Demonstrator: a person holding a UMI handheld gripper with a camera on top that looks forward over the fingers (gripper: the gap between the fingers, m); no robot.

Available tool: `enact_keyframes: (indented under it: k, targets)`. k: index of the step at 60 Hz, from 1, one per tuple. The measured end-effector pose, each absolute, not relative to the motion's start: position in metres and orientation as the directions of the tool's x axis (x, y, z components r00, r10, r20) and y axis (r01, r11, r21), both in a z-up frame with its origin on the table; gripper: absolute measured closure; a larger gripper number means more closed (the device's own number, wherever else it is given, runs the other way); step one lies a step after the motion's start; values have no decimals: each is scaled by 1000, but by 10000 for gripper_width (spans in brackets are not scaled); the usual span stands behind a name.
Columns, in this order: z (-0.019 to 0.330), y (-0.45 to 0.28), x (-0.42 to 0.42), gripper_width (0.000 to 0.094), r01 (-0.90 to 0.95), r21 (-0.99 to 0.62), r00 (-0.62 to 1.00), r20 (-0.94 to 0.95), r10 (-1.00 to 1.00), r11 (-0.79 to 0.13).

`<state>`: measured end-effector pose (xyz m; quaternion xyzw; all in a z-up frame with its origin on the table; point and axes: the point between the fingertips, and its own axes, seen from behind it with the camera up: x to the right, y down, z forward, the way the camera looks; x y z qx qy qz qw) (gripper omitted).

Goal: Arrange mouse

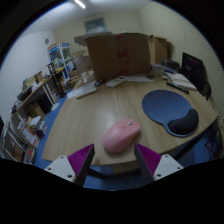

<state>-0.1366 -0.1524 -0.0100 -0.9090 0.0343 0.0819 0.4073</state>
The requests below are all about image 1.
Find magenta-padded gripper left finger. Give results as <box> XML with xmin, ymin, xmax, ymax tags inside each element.
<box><xmin>44</xmin><ymin>143</ymin><xmax>96</xmax><ymax>188</ymax></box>

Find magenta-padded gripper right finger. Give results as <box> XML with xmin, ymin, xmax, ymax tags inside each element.
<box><xmin>133</xmin><ymin>143</ymin><xmax>184</xmax><ymax>185</ymax></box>

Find pink computer mouse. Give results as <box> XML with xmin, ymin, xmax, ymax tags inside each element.
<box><xmin>101</xmin><ymin>118</ymin><xmax>142</xmax><ymax>154</ymax></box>

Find blue mouse pad, black wrist rest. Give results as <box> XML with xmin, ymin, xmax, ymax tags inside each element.
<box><xmin>141</xmin><ymin>89</ymin><xmax>200</xmax><ymax>138</ymax></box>

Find cluttered shelf unit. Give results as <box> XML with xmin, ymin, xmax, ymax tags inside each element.
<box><xmin>0</xmin><ymin>113</ymin><xmax>49</xmax><ymax>164</ymax></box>

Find white paper sheet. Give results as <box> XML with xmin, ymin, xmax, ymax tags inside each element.
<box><xmin>66</xmin><ymin>81</ymin><xmax>98</xmax><ymax>100</ymax></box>
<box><xmin>124</xmin><ymin>74</ymin><xmax>156</xmax><ymax>83</ymax></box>

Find black marker pen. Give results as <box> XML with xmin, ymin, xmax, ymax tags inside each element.
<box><xmin>165</xmin><ymin>81</ymin><xmax>190</xmax><ymax>95</ymax></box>

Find white remote control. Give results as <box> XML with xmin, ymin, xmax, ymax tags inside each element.
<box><xmin>105</xmin><ymin>76</ymin><xmax>127</xmax><ymax>89</ymax></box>

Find white open book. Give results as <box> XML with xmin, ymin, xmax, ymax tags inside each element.
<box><xmin>165</xmin><ymin>71</ymin><xmax>198</xmax><ymax>92</ymax></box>

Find black bag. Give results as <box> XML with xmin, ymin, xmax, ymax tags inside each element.
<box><xmin>160</xmin><ymin>58</ymin><xmax>181</xmax><ymax>71</ymax></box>

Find black monitor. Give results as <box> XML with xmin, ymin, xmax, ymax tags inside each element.
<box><xmin>180</xmin><ymin>51</ymin><xmax>205</xmax><ymax>91</ymax></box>

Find blue and white display cabinet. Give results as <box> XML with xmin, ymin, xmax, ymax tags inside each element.
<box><xmin>47</xmin><ymin>42</ymin><xmax>75</xmax><ymax>79</ymax></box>

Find large brown cardboard box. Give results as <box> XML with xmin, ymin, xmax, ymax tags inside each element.
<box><xmin>85</xmin><ymin>32</ymin><xmax>152</xmax><ymax>82</ymax></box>

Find small open cardboard box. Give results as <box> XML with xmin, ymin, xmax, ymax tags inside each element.
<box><xmin>148</xmin><ymin>34</ymin><xmax>169</xmax><ymax>65</ymax></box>

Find grey door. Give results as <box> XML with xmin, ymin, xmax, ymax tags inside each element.
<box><xmin>83</xmin><ymin>17</ymin><xmax>108</xmax><ymax>34</ymax></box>

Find ceiling tube light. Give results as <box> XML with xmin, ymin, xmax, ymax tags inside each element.
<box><xmin>73</xmin><ymin>0</ymin><xmax>87</xmax><ymax>10</ymax></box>

